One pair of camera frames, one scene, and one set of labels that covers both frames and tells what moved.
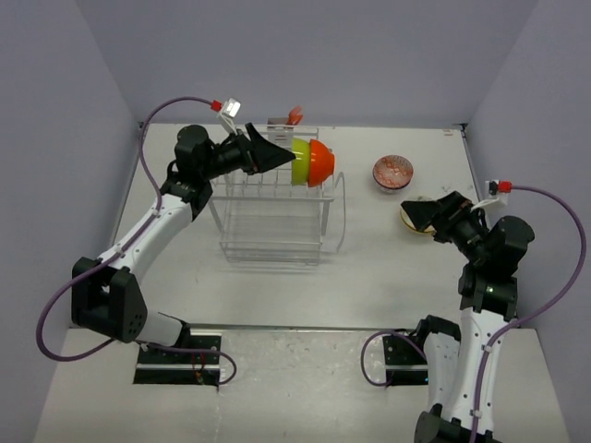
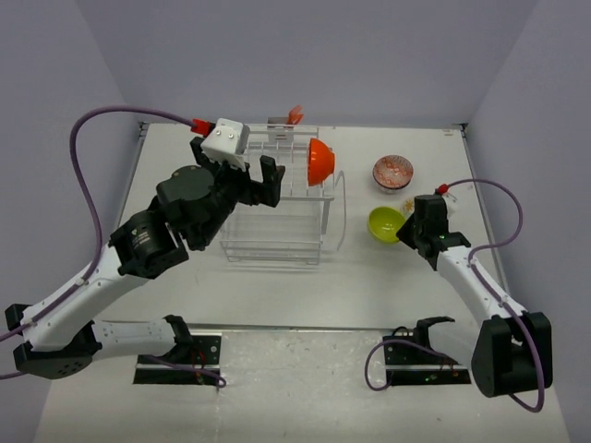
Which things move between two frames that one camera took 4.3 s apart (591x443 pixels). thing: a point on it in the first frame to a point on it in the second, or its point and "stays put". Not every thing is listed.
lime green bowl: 299,166 to 384,223
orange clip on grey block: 294,117 stays put
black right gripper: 444,214 to 404,233
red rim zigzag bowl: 392,173 stays put
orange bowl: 321,162 stays put
